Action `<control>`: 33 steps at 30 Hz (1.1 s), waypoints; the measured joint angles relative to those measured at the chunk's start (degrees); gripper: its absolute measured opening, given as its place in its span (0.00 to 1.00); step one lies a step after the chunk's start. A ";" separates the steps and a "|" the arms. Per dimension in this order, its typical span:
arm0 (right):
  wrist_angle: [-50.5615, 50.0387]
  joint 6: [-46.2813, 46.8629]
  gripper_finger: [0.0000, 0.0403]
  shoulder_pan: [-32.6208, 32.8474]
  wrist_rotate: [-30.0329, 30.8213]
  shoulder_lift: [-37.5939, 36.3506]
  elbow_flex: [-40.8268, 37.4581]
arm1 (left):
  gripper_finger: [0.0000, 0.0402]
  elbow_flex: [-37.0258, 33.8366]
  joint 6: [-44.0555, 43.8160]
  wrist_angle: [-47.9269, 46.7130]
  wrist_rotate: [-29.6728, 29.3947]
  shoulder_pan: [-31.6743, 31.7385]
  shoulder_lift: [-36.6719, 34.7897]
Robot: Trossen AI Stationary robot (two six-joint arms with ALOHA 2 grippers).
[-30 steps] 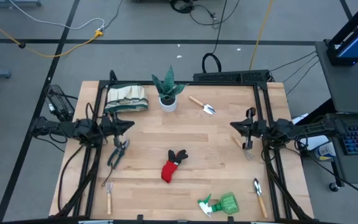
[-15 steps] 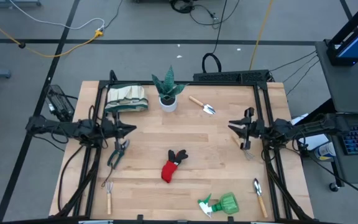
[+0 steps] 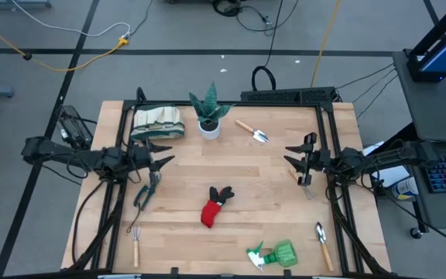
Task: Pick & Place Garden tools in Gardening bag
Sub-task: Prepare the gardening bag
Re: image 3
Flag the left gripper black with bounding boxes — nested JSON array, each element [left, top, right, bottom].
[[124, 136, 177, 174]]

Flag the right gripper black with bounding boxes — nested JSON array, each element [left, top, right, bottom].
[[283, 132, 332, 187]]

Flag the beige green gardening bag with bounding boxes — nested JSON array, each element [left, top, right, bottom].
[[129, 105, 186, 141]]

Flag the hand rake wooden handle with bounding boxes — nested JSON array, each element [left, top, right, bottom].
[[287, 168, 317, 201], [130, 226, 142, 268]]

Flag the green pruning shears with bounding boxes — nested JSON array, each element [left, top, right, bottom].
[[132, 170, 162, 212]]

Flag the wide trowel wooden handle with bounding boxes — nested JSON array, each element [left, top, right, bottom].
[[235, 119, 269, 143]]

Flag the red black gardening glove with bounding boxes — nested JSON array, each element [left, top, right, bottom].
[[201, 185, 235, 229]]

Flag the green spray bottle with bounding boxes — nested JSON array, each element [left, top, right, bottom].
[[245, 239, 299, 272]]

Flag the narrow trowel wooden handle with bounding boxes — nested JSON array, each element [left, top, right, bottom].
[[314, 221, 335, 272]]

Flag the potted snake plant white pot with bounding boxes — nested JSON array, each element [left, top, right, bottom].
[[188, 81, 234, 141]]

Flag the black perforated power box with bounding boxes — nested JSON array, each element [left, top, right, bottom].
[[240, 86, 338, 104]]

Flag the white paper sheet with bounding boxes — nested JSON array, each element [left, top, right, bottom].
[[362, 141, 412, 188]]

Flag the white blue yellow canister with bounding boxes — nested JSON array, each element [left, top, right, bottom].
[[391, 176, 420, 202]]

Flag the grey desk cart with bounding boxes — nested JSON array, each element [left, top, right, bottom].
[[391, 50, 446, 239]]

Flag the black aluminium table frame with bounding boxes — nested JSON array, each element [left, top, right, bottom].
[[67, 87, 393, 278]]

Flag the black looped cable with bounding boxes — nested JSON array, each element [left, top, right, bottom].
[[251, 0, 285, 92]]

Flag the black wire mesh box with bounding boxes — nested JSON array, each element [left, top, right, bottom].
[[56, 105, 94, 151]]

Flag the yellow hanging cable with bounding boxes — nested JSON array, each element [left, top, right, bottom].
[[310, 0, 342, 88]]

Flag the yellow floor extension cable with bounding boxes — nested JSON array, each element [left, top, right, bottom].
[[0, 13, 130, 73]]

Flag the white floor cable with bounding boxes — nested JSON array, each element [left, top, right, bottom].
[[9, 0, 132, 39]]

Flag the thin black floor cable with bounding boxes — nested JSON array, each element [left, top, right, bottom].
[[129, 0, 154, 36]]

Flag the black cable bundle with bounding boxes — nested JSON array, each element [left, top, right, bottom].
[[211, 0, 300, 36]]

